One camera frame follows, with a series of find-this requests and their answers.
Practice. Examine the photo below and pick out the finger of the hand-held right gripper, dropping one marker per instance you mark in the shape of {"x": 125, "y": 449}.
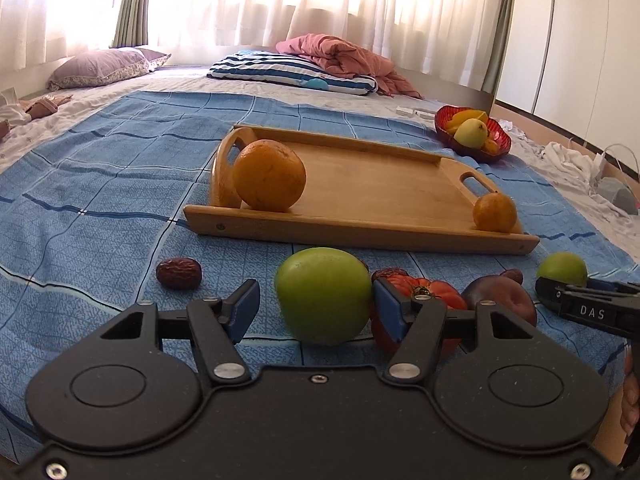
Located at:
{"x": 602, "y": 286}
{"x": 550, "y": 294}

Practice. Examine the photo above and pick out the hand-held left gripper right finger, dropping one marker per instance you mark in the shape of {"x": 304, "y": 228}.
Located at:
{"x": 387, "y": 310}

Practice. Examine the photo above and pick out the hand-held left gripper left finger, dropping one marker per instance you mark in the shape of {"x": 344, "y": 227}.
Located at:
{"x": 245, "y": 310}

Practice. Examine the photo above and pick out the small green apple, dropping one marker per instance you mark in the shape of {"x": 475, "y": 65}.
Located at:
{"x": 562, "y": 267}

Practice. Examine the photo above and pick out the dark purple plum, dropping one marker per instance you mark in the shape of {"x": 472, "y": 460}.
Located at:
{"x": 495, "y": 287}

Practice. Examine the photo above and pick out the red ribbed tomato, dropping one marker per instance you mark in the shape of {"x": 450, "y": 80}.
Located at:
{"x": 445, "y": 297}

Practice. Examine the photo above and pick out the large green apple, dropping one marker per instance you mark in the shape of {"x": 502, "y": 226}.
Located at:
{"x": 322, "y": 295}

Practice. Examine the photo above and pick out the person's right hand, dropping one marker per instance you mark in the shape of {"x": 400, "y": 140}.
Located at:
{"x": 632, "y": 400}

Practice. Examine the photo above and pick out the grey pouch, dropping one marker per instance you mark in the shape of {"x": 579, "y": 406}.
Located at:
{"x": 617, "y": 195}

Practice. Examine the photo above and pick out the small orange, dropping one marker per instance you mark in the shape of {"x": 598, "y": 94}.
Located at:
{"x": 495, "y": 212}

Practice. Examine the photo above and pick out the white crumpled cloth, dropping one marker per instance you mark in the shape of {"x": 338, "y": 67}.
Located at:
{"x": 565, "y": 160}

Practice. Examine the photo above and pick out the large orange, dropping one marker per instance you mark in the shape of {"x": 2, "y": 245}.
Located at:
{"x": 270, "y": 175}

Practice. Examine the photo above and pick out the red glass bowl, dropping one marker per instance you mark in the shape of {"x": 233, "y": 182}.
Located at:
{"x": 475, "y": 155}

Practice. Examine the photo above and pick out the orange fruit piece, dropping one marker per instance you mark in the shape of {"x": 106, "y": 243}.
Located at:
{"x": 490, "y": 147}

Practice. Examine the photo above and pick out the small white cloth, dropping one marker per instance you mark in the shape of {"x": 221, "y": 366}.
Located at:
{"x": 512, "y": 127}

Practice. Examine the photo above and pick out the yellow pear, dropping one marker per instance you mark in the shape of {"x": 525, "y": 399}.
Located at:
{"x": 471, "y": 133}

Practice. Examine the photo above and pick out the blue checked blanket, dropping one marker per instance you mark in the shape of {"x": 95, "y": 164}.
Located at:
{"x": 100, "y": 185}

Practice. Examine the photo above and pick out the yellow star fruit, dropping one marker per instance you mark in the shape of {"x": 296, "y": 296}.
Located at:
{"x": 457, "y": 121}

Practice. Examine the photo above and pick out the white box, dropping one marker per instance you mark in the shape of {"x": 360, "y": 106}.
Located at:
{"x": 405, "y": 110}
{"x": 425, "y": 114}

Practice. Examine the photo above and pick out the blue white striped pillow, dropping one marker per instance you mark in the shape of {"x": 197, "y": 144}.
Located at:
{"x": 270, "y": 67}

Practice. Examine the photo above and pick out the white wardrobe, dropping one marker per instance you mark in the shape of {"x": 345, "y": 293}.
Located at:
{"x": 575, "y": 35}

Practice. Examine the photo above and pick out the white patterned bed sheet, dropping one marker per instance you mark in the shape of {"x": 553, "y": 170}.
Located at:
{"x": 90, "y": 105}

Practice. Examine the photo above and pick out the pink quilt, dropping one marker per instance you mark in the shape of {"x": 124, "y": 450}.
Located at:
{"x": 345, "y": 55}

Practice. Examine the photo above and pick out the green curtain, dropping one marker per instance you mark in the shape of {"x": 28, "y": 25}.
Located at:
{"x": 132, "y": 10}
{"x": 500, "y": 35}

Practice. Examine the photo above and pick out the small purple pillow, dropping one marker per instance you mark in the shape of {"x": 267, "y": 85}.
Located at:
{"x": 156, "y": 57}

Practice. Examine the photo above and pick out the large purple pillow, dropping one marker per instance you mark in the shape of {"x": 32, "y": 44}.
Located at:
{"x": 100, "y": 67}

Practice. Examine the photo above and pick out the pink garment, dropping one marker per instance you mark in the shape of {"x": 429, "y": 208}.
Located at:
{"x": 47, "y": 105}

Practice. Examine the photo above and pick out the white garment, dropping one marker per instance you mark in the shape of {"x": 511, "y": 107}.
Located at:
{"x": 12, "y": 110}

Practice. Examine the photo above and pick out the white sheer curtain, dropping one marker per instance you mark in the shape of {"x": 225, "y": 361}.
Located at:
{"x": 300, "y": 0}

